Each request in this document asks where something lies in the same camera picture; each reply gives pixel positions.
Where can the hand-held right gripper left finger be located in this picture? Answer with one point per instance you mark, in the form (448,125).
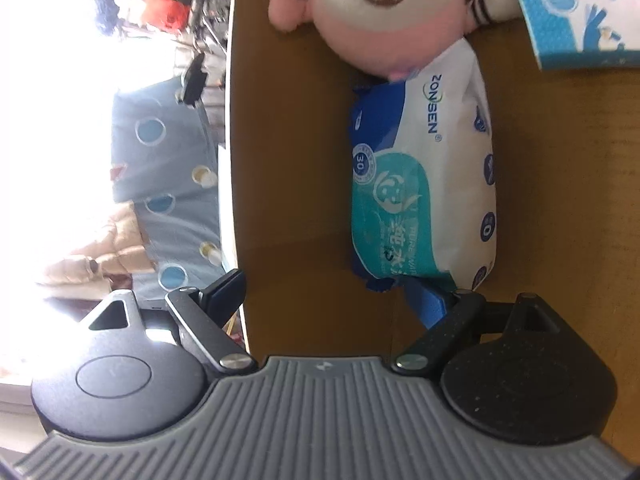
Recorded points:
(227,295)

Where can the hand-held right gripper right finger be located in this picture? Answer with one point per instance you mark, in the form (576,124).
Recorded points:
(430,306)

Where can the blue wet wipes pack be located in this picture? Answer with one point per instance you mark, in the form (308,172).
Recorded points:
(420,160)

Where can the brown cardboard box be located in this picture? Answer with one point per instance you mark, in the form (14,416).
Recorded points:
(300,160)

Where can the pink-hat plush doll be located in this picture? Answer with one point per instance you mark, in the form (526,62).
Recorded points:
(360,25)

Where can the blue and white tissue packet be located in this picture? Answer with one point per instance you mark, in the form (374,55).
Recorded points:
(575,15)

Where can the beige padded jacket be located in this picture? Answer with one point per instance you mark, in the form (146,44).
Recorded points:
(110,255)

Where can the blue dotted quilt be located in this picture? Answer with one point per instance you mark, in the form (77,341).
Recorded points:
(165,170)

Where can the red cloth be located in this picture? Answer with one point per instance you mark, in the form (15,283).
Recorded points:
(170,12)

